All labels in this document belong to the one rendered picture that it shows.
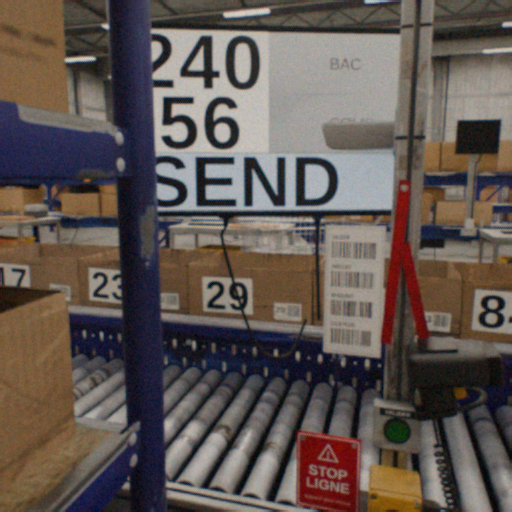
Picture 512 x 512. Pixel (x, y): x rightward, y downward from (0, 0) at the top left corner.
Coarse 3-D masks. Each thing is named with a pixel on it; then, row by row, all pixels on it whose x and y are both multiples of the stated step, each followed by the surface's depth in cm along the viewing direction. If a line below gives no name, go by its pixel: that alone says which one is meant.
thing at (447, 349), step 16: (416, 352) 62; (432, 352) 62; (448, 352) 61; (464, 352) 60; (480, 352) 60; (496, 352) 60; (416, 368) 62; (432, 368) 61; (448, 368) 60; (464, 368) 60; (480, 368) 59; (496, 368) 59; (416, 384) 62; (432, 384) 62; (448, 384) 61; (464, 384) 60; (480, 384) 60; (496, 384) 59; (432, 400) 63; (448, 400) 63; (416, 416) 64; (432, 416) 63; (448, 416) 63
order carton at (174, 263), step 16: (96, 256) 162; (112, 256) 171; (160, 256) 176; (176, 256) 174; (192, 256) 173; (80, 272) 153; (160, 272) 145; (176, 272) 143; (80, 288) 154; (176, 288) 144; (96, 304) 153; (112, 304) 151
